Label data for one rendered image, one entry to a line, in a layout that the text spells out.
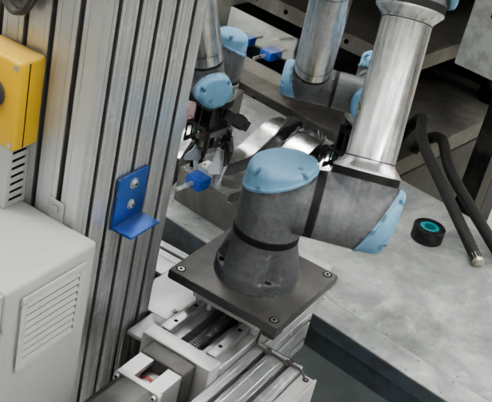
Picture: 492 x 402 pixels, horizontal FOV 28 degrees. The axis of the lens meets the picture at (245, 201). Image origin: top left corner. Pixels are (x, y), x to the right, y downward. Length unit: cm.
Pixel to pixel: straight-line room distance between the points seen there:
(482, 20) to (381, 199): 125
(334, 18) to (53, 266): 72
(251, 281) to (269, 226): 10
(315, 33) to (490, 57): 105
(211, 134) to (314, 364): 56
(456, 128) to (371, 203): 159
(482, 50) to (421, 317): 90
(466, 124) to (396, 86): 161
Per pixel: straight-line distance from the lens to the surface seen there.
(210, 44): 195
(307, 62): 190
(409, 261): 239
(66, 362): 152
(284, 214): 163
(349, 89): 198
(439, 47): 305
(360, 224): 163
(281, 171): 161
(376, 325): 215
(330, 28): 181
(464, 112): 333
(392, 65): 165
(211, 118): 219
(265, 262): 168
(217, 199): 229
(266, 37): 313
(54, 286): 137
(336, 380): 223
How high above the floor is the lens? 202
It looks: 30 degrees down
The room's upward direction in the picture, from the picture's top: 13 degrees clockwise
